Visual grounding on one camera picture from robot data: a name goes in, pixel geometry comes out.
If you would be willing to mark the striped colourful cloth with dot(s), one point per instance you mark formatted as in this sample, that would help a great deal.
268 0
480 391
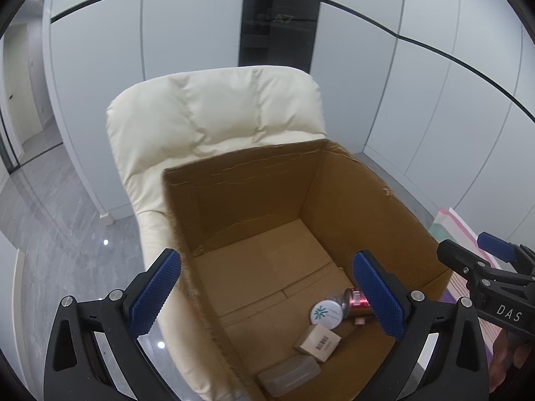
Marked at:
455 225

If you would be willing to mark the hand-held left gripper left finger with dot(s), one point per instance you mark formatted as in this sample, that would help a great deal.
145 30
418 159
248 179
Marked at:
154 292

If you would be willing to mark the brown cardboard box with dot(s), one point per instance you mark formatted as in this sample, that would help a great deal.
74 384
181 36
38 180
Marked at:
259 259

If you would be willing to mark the person's right hand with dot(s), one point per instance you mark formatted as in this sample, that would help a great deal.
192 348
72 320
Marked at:
512 363

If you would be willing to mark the round white jar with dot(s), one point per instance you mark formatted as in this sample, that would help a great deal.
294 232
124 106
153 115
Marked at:
327 314

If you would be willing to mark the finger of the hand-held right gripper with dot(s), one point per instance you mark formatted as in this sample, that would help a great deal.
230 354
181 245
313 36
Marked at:
497 245
464 259

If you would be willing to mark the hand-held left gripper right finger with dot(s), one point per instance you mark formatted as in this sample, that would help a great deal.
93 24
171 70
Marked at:
378 296

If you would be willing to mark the translucent plastic storage box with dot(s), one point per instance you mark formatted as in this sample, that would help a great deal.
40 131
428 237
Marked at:
288 374

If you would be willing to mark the red drink can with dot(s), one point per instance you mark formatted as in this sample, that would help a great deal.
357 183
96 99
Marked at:
357 303

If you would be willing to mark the small tan carton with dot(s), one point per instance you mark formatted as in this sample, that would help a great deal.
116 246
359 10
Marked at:
317 342

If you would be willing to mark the cream padded armchair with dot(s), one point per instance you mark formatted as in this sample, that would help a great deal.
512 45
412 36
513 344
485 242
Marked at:
209 108

